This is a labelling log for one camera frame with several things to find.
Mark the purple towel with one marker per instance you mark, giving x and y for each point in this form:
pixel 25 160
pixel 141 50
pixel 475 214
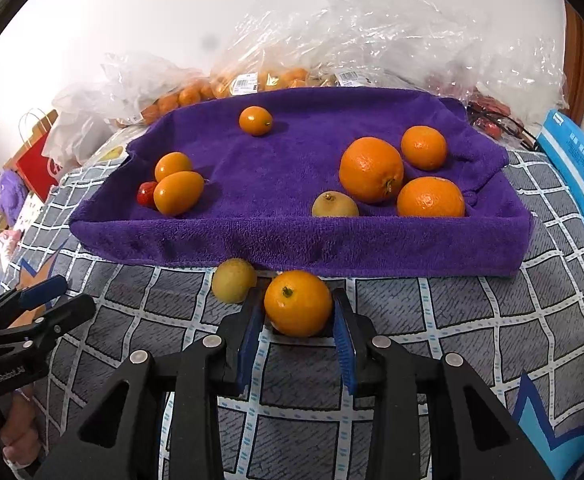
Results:
pixel 282 185

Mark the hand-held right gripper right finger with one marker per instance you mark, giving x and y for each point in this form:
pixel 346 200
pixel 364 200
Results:
pixel 344 350

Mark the red paper bag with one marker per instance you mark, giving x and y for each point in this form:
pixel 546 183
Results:
pixel 34 165

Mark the crumpled clear plastic bag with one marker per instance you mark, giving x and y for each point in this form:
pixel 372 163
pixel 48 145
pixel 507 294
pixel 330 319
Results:
pixel 421 35

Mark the black eyeglasses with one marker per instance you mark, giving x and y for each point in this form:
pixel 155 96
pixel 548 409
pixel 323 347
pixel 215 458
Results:
pixel 509 127

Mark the small orange with stem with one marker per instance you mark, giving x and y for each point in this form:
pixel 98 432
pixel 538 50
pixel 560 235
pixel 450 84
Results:
pixel 255 120

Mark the labelled clear bag of oranges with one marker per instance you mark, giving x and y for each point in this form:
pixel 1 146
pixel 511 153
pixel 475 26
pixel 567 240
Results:
pixel 262 70

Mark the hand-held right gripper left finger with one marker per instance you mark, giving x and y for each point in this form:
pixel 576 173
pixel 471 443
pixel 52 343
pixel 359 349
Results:
pixel 248 345

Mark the yellow-green plum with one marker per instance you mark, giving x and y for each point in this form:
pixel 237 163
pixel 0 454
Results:
pixel 234 280
pixel 335 205

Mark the grey checked star blanket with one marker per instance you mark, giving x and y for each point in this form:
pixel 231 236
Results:
pixel 446 320

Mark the large orange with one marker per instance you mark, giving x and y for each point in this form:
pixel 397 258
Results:
pixel 371 169

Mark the person's left hand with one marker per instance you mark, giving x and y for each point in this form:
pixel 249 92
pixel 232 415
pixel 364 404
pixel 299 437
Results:
pixel 19 427

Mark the brown wooden door frame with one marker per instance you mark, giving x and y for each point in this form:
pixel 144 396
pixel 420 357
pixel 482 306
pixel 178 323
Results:
pixel 579 60

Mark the blue tissue box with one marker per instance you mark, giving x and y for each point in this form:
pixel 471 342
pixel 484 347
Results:
pixel 579 170

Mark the small red tomato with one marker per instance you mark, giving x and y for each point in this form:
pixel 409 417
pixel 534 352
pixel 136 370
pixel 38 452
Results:
pixel 146 194

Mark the white plastic bag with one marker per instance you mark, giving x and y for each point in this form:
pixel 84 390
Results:
pixel 72 120

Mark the white printed sheet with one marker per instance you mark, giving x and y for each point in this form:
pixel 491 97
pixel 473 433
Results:
pixel 117 147

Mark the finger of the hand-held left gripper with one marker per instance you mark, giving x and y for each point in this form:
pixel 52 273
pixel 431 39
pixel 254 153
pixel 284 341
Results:
pixel 57 320
pixel 44 287

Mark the purple plush toy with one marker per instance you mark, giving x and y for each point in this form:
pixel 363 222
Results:
pixel 14 192

